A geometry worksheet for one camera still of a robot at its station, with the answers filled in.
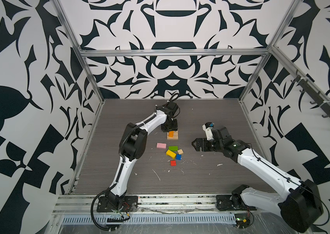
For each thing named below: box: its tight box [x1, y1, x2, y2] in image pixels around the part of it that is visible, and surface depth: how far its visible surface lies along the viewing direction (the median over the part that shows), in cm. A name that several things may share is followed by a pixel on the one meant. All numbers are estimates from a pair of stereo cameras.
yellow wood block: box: [165, 149, 177, 160], surface depth 91 cm
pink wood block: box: [156, 142, 167, 149], surface depth 96 cm
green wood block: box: [168, 145, 179, 152], surface depth 95 cm
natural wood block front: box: [166, 133, 179, 140], surface depth 101 cm
